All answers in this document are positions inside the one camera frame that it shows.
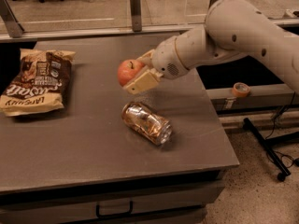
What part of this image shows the left metal railing bracket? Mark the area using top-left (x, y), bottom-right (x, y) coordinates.
top-left (0, 0), bottom-right (24, 38)

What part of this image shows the orange tape roll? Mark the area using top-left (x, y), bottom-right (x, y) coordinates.
top-left (232, 82), bottom-right (250, 98)

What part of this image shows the black cable on floor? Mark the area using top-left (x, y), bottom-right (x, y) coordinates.
top-left (264, 91), bottom-right (299, 170)

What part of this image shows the glass railing panel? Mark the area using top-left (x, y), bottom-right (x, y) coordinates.
top-left (0, 0), bottom-right (299, 33)

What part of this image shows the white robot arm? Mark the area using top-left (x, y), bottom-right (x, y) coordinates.
top-left (119, 0), bottom-right (299, 94)

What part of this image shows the middle metal railing bracket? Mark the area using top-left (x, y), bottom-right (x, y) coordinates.
top-left (130, 0), bottom-right (142, 32)

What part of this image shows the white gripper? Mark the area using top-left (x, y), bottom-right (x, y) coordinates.
top-left (123, 36), bottom-right (189, 94)

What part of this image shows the grey cabinet drawer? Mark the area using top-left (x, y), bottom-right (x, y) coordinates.
top-left (0, 180), bottom-right (224, 224)

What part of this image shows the black drawer handle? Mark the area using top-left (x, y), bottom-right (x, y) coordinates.
top-left (95, 201), bottom-right (134, 219)

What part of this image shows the brown chip bag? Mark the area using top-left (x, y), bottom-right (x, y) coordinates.
top-left (0, 49), bottom-right (76, 117)

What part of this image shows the red apple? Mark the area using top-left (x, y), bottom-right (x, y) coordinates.
top-left (118, 59), bottom-right (145, 86)

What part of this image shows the black stand leg with wheel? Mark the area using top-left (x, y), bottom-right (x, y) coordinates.
top-left (243, 118), bottom-right (299, 182)

